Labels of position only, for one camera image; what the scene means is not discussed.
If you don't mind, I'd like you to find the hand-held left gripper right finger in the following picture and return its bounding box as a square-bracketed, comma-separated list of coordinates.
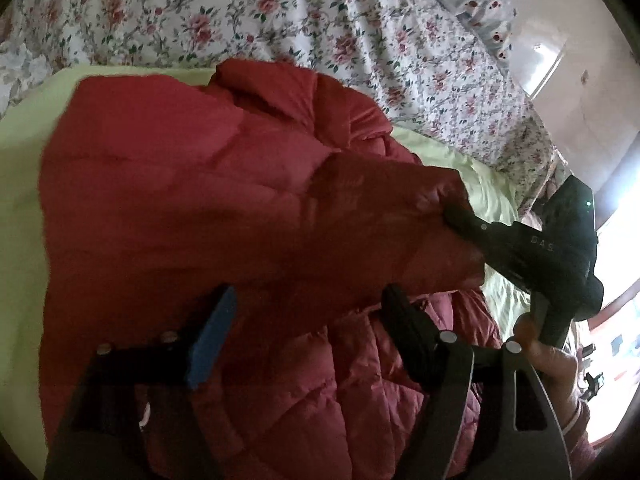
[381, 284, 573, 480]

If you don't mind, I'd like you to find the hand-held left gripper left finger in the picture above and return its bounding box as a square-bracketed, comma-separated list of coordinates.
[44, 284, 238, 480]

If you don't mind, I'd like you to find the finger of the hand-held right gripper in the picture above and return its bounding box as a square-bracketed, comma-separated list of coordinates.
[442, 203, 493, 261]

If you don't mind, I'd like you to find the red quilted jacket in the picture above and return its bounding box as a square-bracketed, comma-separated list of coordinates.
[39, 57, 503, 480]

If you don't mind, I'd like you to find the person's right forearm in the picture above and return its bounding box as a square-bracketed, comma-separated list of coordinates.
[562, 405, 616, 480]

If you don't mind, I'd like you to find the person's right hand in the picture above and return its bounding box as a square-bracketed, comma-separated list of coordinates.
[514, 312, 583, 413]

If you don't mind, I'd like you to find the cherry print pillow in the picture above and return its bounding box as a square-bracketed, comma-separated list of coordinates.
[380, 0, 518, 61]

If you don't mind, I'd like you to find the rose floral duvet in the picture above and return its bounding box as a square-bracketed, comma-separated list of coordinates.
[0, 0, 566, 221]

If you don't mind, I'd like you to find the light green bed sheet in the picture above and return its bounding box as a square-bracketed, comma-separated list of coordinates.
[0, 65, 538, 478]

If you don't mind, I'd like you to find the large-flower white cloth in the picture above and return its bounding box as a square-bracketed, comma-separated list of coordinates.
[0, 42, 51, 111]

